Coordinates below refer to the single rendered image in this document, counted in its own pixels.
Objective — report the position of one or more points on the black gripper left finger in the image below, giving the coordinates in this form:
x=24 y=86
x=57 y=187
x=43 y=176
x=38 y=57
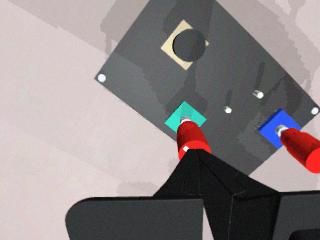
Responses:
x=173 y=212

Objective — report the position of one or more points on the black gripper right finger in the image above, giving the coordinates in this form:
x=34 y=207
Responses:
x=240 y=208

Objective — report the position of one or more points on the dark grey board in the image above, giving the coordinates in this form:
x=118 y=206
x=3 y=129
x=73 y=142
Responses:
x=193 y=71

